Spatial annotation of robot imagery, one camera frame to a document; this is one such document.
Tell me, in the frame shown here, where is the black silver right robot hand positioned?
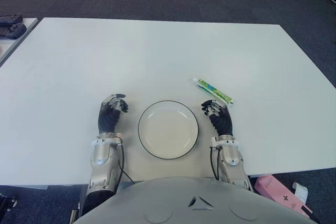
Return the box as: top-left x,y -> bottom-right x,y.
201,99 -> 235,137

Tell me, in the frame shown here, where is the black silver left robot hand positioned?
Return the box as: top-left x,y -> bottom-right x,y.
98,93 -> 130,135

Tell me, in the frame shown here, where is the green white toothpaste tube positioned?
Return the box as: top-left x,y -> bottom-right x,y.
193,77 -> 235,105

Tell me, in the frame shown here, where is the white plate with black rim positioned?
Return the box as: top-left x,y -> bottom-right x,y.
138,100 -> 200,160

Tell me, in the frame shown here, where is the pink cardboard box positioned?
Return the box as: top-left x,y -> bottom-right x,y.
254,175 -> 314,218

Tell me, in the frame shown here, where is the grey robot torso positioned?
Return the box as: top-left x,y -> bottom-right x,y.
75,176 -> 322,224

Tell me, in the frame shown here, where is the white paper strip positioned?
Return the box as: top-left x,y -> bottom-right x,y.
291,182 -> 308,205

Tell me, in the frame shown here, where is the white side table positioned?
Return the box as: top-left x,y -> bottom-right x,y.
0,17 -> 39,67

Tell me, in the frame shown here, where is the black metal floor part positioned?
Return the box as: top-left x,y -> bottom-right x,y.
0,194 -> 18,212

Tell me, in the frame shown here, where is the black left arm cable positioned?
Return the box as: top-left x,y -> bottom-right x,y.
115,140 -> 135,184

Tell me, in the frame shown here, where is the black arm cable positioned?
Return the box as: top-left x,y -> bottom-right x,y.
209,145 -> 221,180
115,140 -> 135,184

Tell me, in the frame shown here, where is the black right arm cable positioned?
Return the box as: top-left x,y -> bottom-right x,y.
209,145 -> 221,180

